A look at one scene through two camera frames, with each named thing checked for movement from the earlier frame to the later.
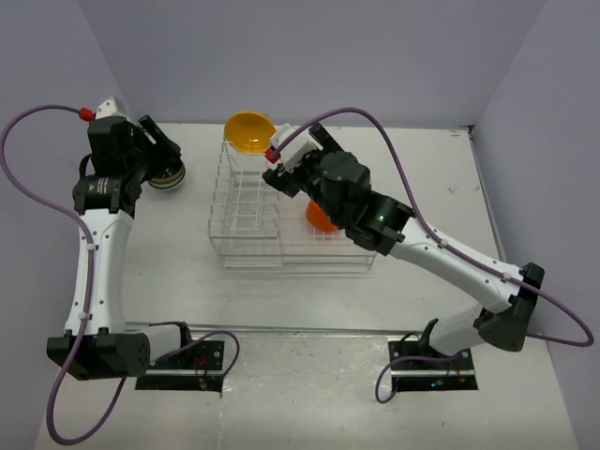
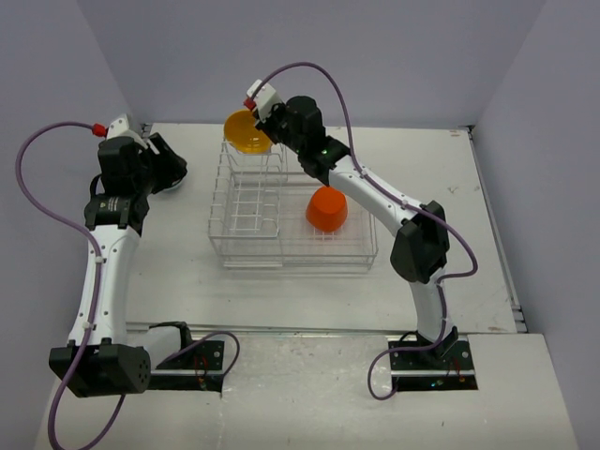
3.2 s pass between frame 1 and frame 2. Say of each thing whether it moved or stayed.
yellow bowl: stayed
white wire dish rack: stayed
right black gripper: moved
